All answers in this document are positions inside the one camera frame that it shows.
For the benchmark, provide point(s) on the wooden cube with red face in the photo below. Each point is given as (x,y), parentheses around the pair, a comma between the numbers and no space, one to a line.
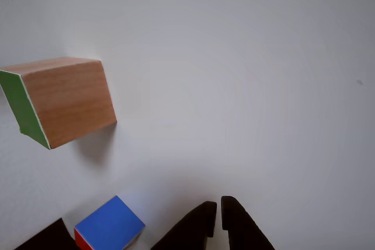
(108,223)

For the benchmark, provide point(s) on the wooden cube with green face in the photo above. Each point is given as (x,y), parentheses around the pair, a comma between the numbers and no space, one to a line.
(73,100)

